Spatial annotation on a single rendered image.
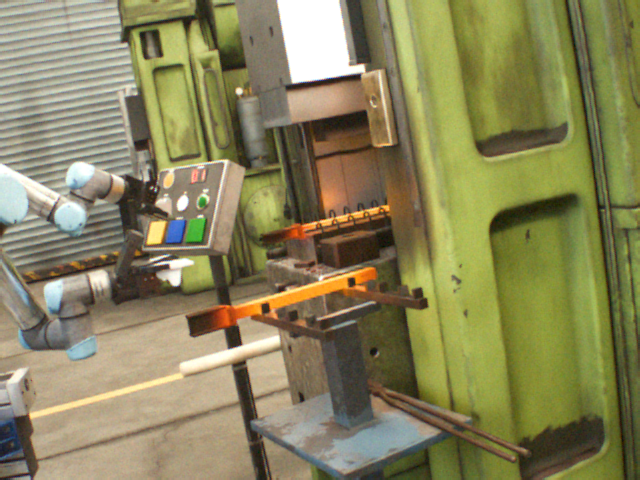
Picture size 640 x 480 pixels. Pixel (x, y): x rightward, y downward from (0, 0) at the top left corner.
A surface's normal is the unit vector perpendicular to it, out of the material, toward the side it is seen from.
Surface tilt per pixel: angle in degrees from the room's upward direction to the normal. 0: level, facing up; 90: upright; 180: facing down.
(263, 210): 87
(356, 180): 90
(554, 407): 90
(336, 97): 90
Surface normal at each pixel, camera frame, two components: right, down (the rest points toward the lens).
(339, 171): 0.39, 0.07
